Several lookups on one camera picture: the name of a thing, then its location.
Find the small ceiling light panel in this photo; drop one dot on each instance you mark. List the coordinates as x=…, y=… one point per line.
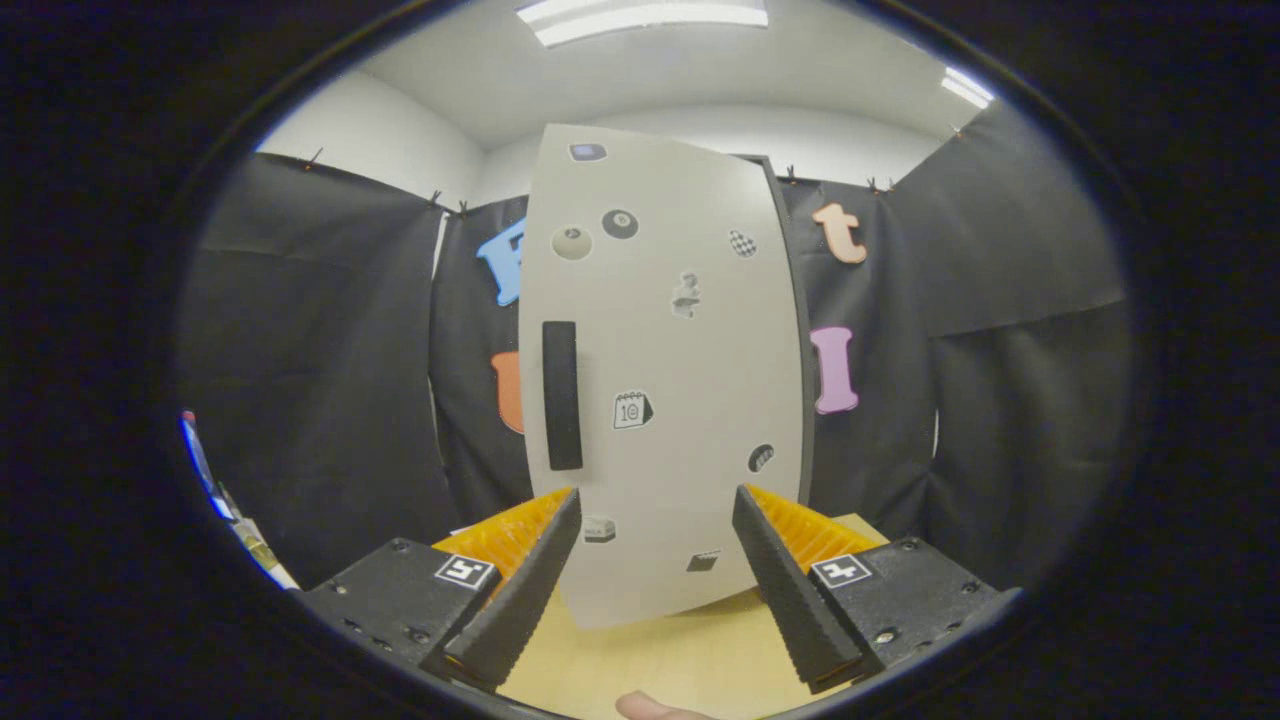
x=968, y=87

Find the computer monitor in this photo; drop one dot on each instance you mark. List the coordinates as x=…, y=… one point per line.
x=197, y=465

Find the black backdrop cloth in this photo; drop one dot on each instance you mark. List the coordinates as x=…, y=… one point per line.
x=320, y=350

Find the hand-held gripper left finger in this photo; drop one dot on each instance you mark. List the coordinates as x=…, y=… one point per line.
x=535, y=590

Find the long ceiling light panel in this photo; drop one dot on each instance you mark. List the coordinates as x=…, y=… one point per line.
x=650, y=18

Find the grey shoe cabinet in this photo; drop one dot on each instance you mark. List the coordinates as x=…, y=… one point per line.
x=805, y=360

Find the white shoe cabinet door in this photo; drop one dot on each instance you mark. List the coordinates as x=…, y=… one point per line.
x=680, y=360

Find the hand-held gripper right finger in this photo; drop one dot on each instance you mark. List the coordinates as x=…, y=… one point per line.
x=785, y=590

